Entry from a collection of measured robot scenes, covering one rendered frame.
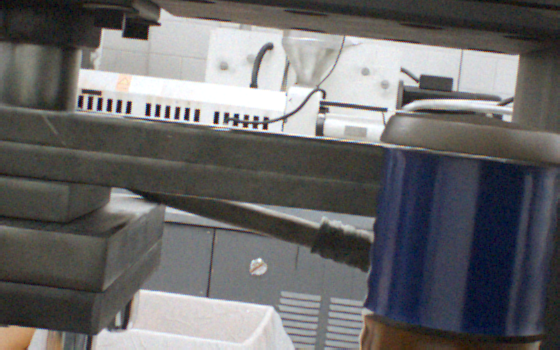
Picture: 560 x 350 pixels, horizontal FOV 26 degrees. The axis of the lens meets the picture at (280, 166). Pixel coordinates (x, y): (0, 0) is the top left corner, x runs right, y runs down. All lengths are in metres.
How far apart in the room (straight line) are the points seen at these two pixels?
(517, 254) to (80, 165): 0.26
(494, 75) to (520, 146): 6.72
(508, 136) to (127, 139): 0.25
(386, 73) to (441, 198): 5.31
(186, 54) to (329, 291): 2.39
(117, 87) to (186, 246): 0.81
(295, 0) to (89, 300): 0.13
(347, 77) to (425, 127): 5.31
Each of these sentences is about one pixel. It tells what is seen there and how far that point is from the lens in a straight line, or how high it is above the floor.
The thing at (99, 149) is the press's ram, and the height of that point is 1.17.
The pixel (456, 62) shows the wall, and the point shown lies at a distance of 6.94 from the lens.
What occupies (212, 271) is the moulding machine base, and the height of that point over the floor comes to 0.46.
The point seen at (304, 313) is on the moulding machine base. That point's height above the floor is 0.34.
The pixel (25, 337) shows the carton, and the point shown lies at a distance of 3.06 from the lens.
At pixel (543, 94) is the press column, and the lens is 0.50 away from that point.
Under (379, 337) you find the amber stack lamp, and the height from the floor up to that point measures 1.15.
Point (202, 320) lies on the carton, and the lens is 3.28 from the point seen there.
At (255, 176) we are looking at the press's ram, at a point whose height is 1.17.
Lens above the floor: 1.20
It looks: 3 degrees down
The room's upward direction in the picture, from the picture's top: 7 degrees clockwise
